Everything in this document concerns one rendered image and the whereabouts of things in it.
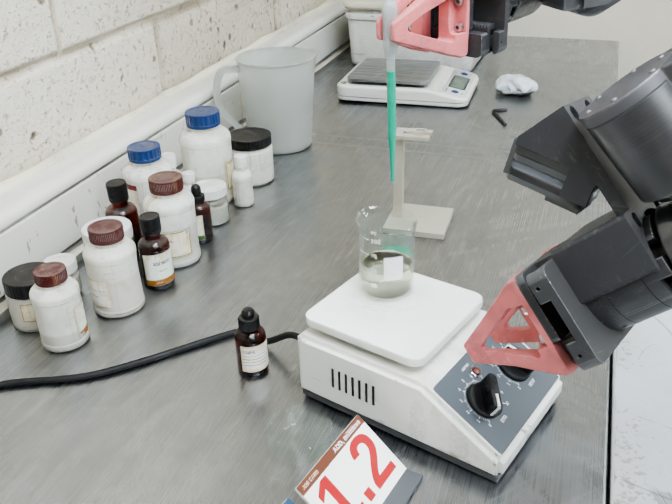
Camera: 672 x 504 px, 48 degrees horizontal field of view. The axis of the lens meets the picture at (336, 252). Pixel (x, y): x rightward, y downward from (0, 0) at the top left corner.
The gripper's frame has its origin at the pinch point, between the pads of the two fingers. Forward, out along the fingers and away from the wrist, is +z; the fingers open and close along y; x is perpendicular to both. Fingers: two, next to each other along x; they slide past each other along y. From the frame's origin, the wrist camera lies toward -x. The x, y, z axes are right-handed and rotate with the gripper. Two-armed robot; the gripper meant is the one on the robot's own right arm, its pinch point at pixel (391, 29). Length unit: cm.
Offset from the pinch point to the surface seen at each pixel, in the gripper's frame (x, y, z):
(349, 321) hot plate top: 22.5, 1.8, 8.9
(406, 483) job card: 30.9, 11.8, 14.0
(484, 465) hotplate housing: 29.7, 16.0, 9.6
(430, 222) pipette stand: 31.2, -13.6, -23.7
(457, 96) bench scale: 31, -39, -67
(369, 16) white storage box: 21, -71, -79
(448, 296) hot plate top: 22.9, 5.9, 0.2
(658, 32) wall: 33, -31, -140
